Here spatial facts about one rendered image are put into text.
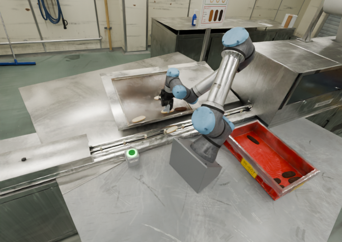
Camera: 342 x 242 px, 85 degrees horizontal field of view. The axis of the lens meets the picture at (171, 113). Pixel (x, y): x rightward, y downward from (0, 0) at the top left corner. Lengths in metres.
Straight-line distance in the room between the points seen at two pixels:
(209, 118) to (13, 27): 4.33
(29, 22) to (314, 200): 4.75
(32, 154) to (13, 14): 3.72
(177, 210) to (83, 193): 0.48
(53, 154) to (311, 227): 1.35
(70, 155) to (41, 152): 0.15
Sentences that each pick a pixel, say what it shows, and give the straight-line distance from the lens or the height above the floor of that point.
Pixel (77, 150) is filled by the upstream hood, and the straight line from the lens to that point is 1.15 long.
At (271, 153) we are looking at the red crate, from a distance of 1.46.
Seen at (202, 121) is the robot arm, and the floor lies 1.22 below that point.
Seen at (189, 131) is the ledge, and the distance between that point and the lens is 1.31.
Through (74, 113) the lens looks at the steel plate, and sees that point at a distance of 1.56.
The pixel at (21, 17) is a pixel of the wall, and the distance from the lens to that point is 4.69.
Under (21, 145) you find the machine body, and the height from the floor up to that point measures 0.82.
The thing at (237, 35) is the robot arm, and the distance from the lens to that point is 0.98.
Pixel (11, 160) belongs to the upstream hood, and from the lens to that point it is 1.24.
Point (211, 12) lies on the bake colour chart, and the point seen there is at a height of 1.42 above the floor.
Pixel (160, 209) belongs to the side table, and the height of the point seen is 0.82.
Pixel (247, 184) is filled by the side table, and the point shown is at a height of 0.82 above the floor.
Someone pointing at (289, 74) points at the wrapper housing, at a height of 1.27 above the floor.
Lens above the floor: 1.76
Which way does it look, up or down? 39 degrees down
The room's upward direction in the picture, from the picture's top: 7 degrees clockwise
